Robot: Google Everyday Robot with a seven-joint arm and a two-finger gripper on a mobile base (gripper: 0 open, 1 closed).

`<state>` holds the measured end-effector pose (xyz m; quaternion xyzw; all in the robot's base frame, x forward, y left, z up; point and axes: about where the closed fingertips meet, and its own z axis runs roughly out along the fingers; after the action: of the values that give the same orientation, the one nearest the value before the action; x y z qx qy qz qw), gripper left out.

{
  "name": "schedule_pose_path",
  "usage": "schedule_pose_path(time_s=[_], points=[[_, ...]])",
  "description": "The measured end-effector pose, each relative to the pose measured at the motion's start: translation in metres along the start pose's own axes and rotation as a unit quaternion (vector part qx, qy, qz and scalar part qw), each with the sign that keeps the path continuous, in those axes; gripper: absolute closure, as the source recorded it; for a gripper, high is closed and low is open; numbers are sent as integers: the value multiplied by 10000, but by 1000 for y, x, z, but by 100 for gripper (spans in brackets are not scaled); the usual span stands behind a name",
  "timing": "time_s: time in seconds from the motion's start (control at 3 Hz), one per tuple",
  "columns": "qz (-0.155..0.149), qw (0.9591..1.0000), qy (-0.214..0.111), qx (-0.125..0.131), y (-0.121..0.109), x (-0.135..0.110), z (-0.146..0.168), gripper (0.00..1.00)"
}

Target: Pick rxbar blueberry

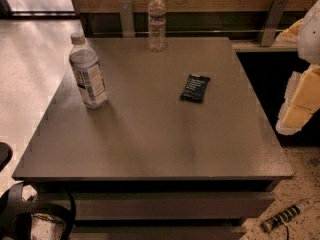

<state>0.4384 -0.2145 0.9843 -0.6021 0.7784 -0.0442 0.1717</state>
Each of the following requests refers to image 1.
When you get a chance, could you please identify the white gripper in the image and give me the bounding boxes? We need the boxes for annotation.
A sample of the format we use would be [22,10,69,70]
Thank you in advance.
[275,0,320,135]

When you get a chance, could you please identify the dark rxbar blueberry wrapper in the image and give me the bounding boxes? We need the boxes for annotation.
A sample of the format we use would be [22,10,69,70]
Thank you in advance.
[180,74,210,103]

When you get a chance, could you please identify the clear empty water bottle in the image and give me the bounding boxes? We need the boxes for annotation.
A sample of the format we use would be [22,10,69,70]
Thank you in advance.
[148,0,167,52]

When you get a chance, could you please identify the grey table with shelves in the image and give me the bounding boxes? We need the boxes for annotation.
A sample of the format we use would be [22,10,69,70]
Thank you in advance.
[13,38,293,240]

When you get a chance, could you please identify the black striped cylinder on floor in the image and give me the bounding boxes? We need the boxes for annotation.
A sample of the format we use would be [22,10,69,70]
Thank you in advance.
[261,199,314,233]

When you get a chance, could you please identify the labelled clear water bottle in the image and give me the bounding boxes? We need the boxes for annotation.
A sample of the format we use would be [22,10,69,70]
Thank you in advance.
[69,32,107,109]

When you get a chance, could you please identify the black rounded object at left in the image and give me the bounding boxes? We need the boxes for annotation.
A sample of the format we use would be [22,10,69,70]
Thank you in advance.
[0,142,13,172]

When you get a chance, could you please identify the right metal wall bracket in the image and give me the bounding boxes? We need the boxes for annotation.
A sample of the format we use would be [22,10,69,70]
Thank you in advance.
[260,0,288,47]

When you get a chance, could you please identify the metal wall bracket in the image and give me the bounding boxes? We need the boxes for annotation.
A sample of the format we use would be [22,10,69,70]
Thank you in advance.
[119,0,135,38]
[260,0,288,47]

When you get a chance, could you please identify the left metal wall bracket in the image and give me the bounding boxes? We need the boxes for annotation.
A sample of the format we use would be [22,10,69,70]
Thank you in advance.
[119,0,135,38]

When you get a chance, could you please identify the black strap bag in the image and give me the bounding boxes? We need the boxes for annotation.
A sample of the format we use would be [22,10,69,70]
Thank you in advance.
[0,182,76,240]

